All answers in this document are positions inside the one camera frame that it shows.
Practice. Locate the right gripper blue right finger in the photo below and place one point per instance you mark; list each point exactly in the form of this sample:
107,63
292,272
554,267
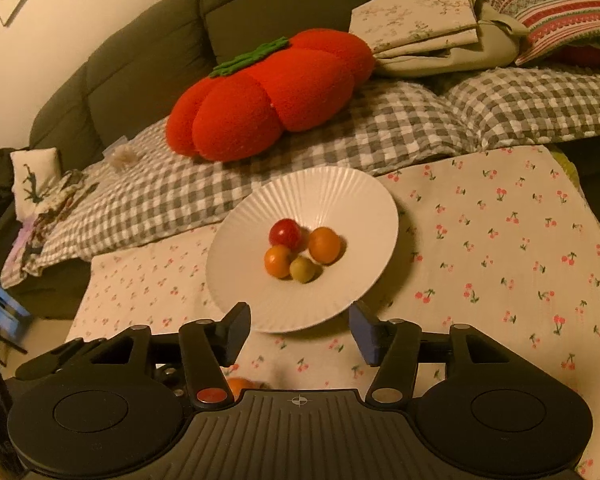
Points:
392,348

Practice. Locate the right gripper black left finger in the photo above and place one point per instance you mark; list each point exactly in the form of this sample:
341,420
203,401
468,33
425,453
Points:
206,347

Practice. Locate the large orange mandarin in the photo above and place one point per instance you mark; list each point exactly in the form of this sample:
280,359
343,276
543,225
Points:
239,384

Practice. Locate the small orange fruit on plate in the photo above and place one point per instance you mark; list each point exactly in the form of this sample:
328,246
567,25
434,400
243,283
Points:
277,261

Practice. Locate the small yellow-green fruit on plate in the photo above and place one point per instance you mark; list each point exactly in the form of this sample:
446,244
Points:
302,269

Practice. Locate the orange fruit on plate right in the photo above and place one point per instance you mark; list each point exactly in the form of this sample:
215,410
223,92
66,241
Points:
324,245

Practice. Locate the white ribbed plate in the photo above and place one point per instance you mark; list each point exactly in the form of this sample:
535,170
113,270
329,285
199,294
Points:
353,204

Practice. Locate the red tomato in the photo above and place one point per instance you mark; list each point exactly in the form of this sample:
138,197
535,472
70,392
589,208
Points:
286,232

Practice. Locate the cherry print tablecloth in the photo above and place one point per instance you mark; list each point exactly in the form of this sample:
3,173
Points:
502,241

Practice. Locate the clear cotton swab container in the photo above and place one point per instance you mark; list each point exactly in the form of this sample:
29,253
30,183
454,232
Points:
120,155

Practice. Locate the grey checkered blanket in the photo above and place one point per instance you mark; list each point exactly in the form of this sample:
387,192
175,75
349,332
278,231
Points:
388,125

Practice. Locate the white embroidered small pillow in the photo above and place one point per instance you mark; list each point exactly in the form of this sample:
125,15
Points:
35,173

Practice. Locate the dark green sofa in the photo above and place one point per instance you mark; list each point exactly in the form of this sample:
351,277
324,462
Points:
77,74

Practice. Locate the red tomato-shaped cushion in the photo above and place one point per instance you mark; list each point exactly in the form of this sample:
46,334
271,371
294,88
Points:
289,84

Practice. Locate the folded floral beige cloth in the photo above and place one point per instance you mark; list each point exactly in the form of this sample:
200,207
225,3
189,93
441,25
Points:
421,38

